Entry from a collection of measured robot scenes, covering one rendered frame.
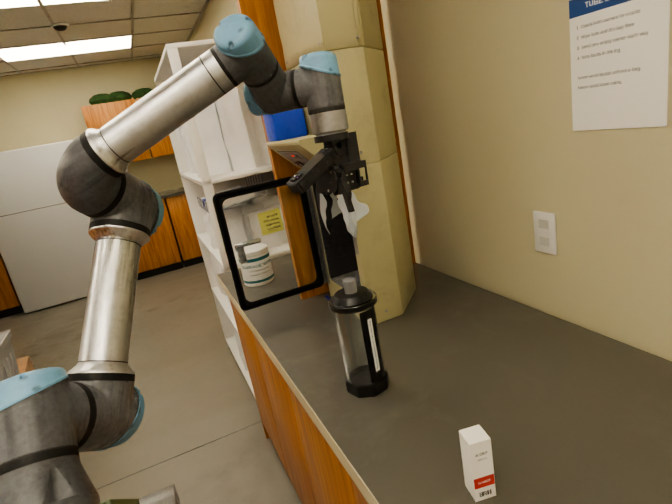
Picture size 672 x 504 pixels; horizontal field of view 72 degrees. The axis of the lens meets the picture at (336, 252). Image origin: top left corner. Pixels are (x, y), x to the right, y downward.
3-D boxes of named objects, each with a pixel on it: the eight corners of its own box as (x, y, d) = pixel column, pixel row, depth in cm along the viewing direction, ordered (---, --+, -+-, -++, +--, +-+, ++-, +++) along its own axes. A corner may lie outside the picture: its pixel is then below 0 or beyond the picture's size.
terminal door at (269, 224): (325, 285, 164) (302, 173, 153) (241, 312, 153) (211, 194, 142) (324, 284, 165) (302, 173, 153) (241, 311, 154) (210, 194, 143)
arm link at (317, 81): (301, 60, 95) (341, 51, 92) (310, 115, 97) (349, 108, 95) (288, 56, 87) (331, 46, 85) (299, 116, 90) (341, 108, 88)
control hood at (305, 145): (304, 166, 154) (298, 135, 151) (345, 169, 125) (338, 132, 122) (272, 173, 150) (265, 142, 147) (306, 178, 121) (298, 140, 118)
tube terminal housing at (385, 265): (389, 275, 176) (356, 61, 154) (441, 300, 147) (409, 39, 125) (330, 295, 167) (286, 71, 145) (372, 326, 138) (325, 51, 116)
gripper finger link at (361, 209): (380, 227, 95) (364, 185, 95) (358, 235, 92) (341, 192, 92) (371, 231, 98) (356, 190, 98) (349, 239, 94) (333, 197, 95)
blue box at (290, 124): (297, 136, 150) (291, 107, 147) (308, 135, 141) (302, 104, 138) (268, 142, 147) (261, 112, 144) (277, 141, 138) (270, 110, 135)
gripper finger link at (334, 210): (348, 228, 104) (350, 190, 99) (327, 235, 101) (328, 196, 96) (339, 223, 106) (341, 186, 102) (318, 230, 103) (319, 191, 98)
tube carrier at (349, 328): (399, 378, 107) (386, 293, 101) (365, 400, 101) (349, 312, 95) (368, 363, 116) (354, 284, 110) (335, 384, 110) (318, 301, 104)
